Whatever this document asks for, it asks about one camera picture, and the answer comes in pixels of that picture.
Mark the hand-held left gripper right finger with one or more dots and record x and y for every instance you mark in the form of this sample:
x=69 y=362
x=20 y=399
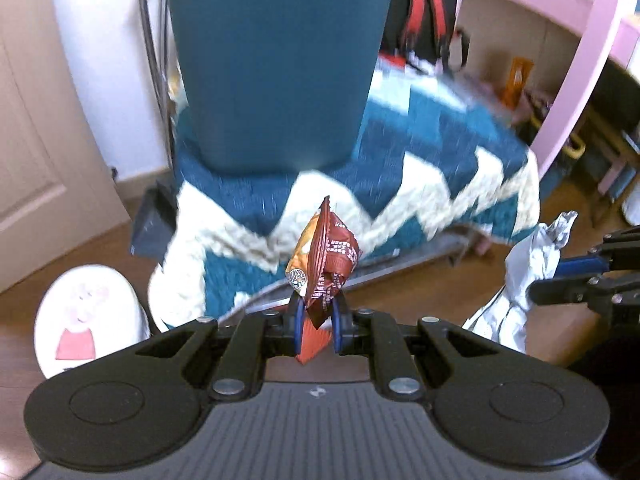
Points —
x=337 y=330

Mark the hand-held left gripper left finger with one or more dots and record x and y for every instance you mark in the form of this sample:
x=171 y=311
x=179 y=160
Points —
x=298 y=327

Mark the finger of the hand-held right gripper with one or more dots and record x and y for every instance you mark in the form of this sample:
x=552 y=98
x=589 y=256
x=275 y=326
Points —
x=580 y=263
x=560 y=292

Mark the silver foil bag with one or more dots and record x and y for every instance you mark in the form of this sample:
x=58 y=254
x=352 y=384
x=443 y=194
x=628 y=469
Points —
x=520 y=280

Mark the brown snack wrapper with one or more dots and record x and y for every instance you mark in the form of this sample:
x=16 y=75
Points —
x=330 y=255

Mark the dark grey plastic block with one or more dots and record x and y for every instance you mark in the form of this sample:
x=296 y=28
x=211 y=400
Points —
x=150 y=220

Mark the orange package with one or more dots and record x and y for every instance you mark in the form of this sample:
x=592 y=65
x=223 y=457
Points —
x=517 y=82

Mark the blue white zigzag blanket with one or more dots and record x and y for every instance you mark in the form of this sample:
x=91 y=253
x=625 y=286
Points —
x=400 y=135

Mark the pink desk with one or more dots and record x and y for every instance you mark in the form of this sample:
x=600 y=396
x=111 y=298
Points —
x=595 y=40

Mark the black red backpack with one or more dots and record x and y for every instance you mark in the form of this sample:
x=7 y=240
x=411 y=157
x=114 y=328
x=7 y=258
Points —
x=425 y=10

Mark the metal pole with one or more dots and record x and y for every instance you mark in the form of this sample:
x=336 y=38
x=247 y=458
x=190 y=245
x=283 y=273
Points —
x=150 y=45

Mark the white door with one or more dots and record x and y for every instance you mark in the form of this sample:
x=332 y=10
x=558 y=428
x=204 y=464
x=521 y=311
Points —
x=40 y=135

